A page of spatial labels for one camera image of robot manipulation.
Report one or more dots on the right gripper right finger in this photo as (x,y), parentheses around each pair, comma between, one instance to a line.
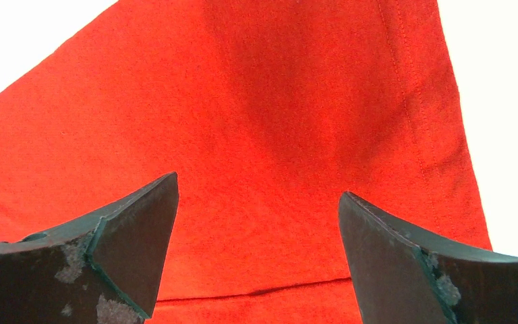
(403,273)

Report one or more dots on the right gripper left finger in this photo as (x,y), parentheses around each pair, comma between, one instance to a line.
(103,267)

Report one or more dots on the red t shirt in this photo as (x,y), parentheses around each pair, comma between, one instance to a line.
(267,111)

